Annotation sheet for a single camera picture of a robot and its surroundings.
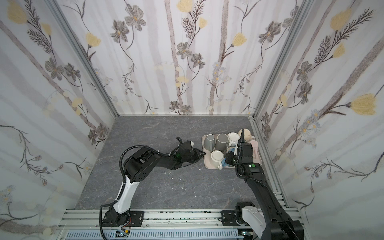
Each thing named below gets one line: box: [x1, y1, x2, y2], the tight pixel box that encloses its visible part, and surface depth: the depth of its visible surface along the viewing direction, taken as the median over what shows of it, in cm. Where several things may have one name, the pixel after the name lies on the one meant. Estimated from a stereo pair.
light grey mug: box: [203, 134, 216, 153], surface depth 97 cm
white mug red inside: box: [209, 150, 225, 170], surface depth 91 cm
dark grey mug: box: [215, 133, 229, 152], surface depth 95 cm
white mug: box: [227, 132, 241, 147], surface depth 99 cm
